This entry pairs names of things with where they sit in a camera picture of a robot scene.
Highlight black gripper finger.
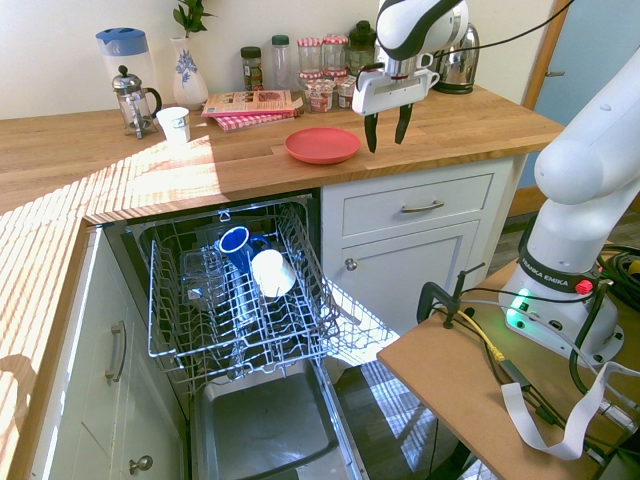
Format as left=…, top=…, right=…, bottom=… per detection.
left=364, top=111, right=380, bottom=154
left=394, top=103, right=415, bottom=146

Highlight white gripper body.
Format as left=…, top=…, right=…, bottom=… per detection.
left=351, top=65, right=431, bottom=118

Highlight red plastic plate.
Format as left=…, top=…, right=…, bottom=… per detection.
left=284, top=126, right=362, bottom=165

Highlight grey dishwasher door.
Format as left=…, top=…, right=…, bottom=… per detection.
left=191, top=356, right=372, bottom=480

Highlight white cabinet beside dishwasher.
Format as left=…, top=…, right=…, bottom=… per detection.
left=28, top=228, right=187, bottom=480

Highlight labelled jam jar red lid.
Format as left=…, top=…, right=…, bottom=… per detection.
left=325, top=68, right=359, bottom=109
left=298, top=71, right=336, bottom=114

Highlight dark glass jar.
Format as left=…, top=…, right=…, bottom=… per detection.
left=347, top=19, right=378, bottom=77

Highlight glass jar red checkered lid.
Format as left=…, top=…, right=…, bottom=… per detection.
left=322, top=33, right=350, bottom=74
left=297, top=36, right=324, bottom=76

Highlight white drawer front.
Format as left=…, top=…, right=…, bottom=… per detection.
left=341, top=173, right=495, bottom=239

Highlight stainless steel kettle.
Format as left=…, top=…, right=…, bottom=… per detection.
left=431, top=22, right=481, bottom=96

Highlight clear bottle green lid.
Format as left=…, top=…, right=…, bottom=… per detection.
left=271, top=34, right=294, bottom=92

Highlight red checkered book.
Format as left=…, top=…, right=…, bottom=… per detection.
left=209, top=110, right=302, bottom=134

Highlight spice jar dark lid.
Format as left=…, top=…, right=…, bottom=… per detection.
left=240, top=46, right=265, bottom=93

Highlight white cabinet with drawer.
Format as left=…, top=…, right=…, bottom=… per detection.
left=319, top=153, right=527, bottom=387

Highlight black C clamp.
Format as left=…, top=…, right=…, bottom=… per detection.
left=415, top=261, right=487, bottom=332

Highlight white mug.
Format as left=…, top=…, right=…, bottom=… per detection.
left=250, top=248, right=298, bottom=301

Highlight blue mug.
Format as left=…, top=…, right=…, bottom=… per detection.
left=217, top=226, right=272, bottom=276

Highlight white vase blue flowers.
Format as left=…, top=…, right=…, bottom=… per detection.
left=169, top=36, right=210, bottom=112

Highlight white paper cup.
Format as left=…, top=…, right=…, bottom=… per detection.
left=155, top=106, right=192, bottom=146

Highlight green plant stems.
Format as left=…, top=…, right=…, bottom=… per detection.
left=172, top=0, right=219, bottom=40

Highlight clear plastic container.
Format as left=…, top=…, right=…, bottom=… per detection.
left=178, top=249, right=227, bottom=307

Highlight glass French press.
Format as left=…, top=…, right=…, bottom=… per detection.
left=110, top=64, right=164, bottom=140

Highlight water filter jug blue lid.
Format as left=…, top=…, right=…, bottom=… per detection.
left=95, top=27, right=158, bottom=110

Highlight metal drawer handle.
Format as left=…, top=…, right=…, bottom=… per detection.
left=399, top=199, right=446, bottom=214

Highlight wire dishwasher rack with mugs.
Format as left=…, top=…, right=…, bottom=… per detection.
left=138, top=196, right=342, bottom=387

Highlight yellow cable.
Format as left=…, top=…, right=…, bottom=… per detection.
left=456, top=306, right=507, bottom=363

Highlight grey cable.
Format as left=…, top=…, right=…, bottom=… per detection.
left=461, top=298, right=602, bottom=374

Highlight black cable bundle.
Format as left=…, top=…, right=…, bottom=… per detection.
left=593, top=243, right=640, bottom=307

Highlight black cable with adapter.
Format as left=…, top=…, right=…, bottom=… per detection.
left=498, top=356, right=567, bottom=430

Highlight metal bar cabinet handle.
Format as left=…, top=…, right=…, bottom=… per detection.
left=103, top=320, right=128, bottom=384

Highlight white ribbon strap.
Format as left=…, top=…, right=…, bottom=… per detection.
left=500, top=360, right=640, bottom=461

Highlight silver cable connector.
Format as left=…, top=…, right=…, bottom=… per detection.
left=598, top=398, right=632, bottom=427

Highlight metal knob below bar handle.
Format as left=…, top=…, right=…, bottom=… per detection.
left=127, top=454, right=155, bottom=477

